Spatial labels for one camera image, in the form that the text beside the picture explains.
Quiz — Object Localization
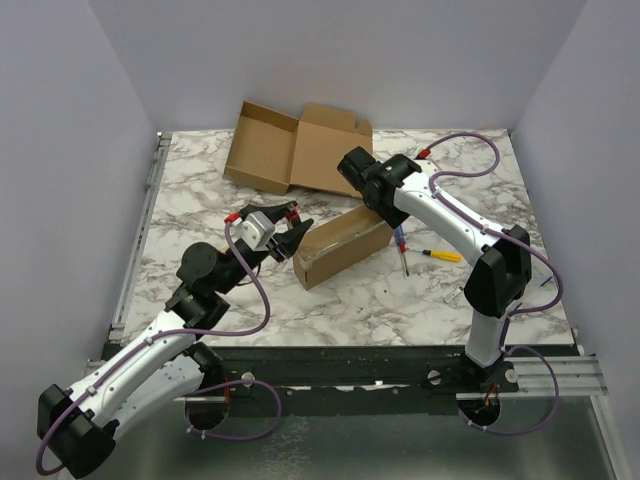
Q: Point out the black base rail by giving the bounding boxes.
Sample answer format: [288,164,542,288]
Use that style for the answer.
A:
[193,346,518,417]

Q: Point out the brown cardboard express box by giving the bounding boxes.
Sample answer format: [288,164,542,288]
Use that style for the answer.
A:
[224,101,373,198]

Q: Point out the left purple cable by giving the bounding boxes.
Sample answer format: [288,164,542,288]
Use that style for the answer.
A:
[34,215,284,476]

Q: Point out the aluminium extrusion frame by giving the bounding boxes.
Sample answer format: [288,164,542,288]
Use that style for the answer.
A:
[64,130,626,480]

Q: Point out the small silver metal piece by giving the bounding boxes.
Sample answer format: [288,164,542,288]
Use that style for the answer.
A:
[443,287,464,303]

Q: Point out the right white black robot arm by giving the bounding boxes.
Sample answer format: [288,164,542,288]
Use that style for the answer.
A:
[337,147,532,391]

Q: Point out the blue red screwdriver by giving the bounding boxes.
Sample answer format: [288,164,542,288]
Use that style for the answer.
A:
[394,226,410,277]

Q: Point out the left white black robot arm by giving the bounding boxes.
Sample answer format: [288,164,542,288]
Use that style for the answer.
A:
[35,201,313,478]

